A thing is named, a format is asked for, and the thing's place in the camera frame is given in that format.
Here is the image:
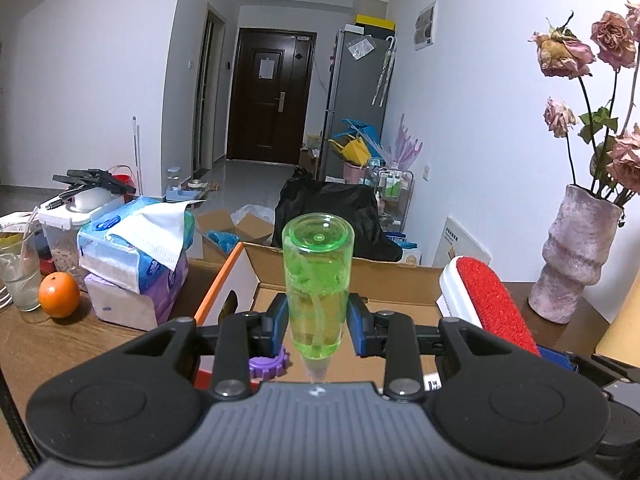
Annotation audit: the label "wire rack with bottles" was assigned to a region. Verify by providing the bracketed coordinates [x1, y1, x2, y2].
[368, 166, 414, 232]

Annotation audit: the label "red white lint brush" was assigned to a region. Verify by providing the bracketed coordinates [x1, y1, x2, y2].
[436, 256, 540, 356]

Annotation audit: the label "glass cup with straw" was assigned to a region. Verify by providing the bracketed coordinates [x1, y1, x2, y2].
[1, 207, 41, 313]

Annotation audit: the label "purple gear-shaped lid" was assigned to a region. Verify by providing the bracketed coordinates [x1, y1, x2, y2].
[248, 346, 291, 382]

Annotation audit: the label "yellow blue bags pile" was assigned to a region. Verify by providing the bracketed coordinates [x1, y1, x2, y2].
[328, 118, 384, 167]

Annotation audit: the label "green spray bottle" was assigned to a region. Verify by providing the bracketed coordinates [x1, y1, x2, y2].
[282, 212, 355, 382]

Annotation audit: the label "dark entrance door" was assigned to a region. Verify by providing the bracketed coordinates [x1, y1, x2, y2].
[227, 27, 317, 165]

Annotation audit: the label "orange fruit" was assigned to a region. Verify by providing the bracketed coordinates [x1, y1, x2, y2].
[38, 272, 80, 318]

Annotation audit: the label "purple white tissue pack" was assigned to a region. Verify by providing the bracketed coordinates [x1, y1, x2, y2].
[85, 254, 189, 332]

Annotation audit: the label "blue tissue pack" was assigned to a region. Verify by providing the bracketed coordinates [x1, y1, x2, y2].
[77, 196, 195, 292]

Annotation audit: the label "black bag on floor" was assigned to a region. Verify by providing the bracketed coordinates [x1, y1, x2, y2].
[271, 167, 402, 262]

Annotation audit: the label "yellow box on refrigerator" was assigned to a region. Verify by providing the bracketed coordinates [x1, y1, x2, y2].
[354, 14, 396, 39]

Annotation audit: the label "black device on container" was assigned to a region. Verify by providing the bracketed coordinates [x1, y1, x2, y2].
[44, 169, 137, 210]

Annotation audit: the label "clear plastic food container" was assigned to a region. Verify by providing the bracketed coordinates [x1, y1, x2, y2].
[38, 195, 125, 292]

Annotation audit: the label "white umbrella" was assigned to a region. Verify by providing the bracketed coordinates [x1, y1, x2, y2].
[371, 36, 396, 108]

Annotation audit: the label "grey refrigerator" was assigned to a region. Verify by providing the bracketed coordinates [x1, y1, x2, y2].
[318, 28, 390, 181]

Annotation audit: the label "pink ceramic vase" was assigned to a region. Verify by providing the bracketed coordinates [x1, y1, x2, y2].
[528, 184, 623, 325]

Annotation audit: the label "red cardboard box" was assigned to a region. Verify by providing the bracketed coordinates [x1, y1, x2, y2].
[194, 243, 442, 388]

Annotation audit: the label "dried pink roses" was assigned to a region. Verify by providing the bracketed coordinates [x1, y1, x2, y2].
[528, 0, 640, 206]

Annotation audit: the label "yellow thermos jug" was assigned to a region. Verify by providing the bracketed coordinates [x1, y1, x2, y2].
[596, 273, 640, 367]

